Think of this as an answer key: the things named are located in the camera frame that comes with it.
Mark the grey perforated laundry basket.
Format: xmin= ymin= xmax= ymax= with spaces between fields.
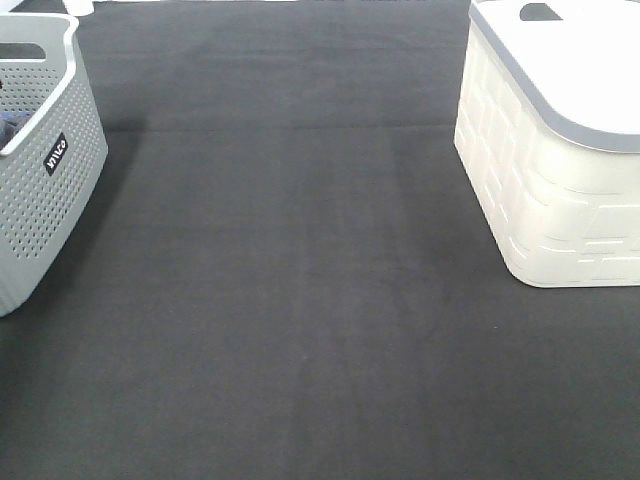
xmin=1 ymin=13 xmax=108 ymax=315

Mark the white lidded storage box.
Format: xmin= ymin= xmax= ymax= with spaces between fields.
xmin=454 ymin=1 xmax=639 ymax=288

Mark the blue towel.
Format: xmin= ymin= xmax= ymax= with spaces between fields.
xmin=0 ymin=112 xmax=30 ymax=149

